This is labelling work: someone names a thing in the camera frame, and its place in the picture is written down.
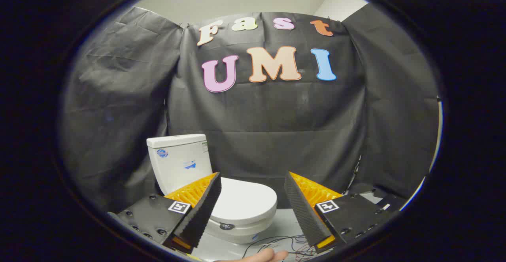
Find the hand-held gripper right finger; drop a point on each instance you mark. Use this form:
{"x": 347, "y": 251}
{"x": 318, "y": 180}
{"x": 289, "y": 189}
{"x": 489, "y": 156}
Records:
{"x": 302, "y": 214}

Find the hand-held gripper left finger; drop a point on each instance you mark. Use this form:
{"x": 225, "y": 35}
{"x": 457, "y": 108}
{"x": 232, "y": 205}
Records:
{"x": 201, "y": 214}

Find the white toilet lid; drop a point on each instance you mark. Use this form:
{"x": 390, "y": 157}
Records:
{"x": 245, "y": 198}

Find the black backdrop cloth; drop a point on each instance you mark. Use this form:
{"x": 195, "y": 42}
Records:
{"x": 276, "y": 108}

